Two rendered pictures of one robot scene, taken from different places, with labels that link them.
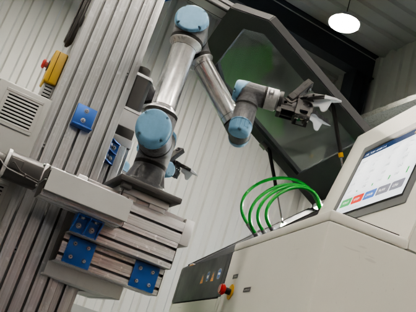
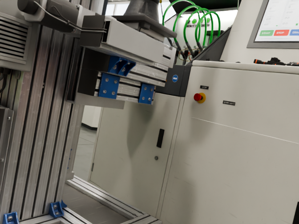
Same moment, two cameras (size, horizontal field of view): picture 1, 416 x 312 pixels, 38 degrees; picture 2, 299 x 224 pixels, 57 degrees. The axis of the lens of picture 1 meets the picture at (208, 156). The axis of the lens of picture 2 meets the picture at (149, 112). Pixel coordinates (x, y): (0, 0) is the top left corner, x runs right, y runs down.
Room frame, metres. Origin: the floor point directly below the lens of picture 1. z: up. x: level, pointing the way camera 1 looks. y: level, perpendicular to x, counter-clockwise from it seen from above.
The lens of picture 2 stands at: (1.01, 0.71, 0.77)
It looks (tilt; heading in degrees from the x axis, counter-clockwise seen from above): 4 degrees down; 327
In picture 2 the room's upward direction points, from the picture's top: 11 degrees clockwise
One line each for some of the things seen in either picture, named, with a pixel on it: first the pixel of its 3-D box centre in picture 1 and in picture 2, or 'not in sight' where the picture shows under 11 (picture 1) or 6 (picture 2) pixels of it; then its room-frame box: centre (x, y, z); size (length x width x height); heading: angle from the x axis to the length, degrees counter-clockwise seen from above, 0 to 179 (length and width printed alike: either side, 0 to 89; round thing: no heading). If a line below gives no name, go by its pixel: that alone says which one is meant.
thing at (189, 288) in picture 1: (203, 281); (144, 76); (2.44, -0.13, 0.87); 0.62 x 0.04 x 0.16; 12
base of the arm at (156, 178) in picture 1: (146, 177); (143, 12); (2.02, 0.18, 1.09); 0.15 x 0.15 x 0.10
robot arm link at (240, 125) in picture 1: (242, 121); not in sight; (1.88, -0.07, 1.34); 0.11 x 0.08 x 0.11; 175
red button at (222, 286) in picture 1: (225, 290); (198, 97); (1.99, -0.18, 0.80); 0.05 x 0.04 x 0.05; 12
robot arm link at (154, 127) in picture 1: (173, 78); not in sight; (1.88, 0.19, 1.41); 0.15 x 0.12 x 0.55; 175
